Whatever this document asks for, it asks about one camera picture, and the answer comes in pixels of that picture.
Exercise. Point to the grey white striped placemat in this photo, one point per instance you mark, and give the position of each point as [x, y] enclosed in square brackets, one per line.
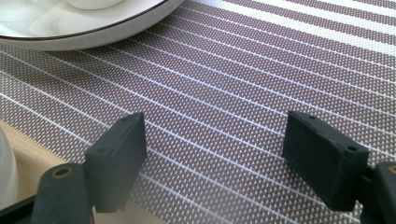
[218, 93]

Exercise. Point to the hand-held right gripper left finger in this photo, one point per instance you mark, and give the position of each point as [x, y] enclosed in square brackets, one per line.
[118, 161]

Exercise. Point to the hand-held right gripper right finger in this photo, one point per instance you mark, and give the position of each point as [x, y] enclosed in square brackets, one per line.
[323, 161]

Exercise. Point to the white plate black rim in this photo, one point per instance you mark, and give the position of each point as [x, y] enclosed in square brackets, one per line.
[77, 25]

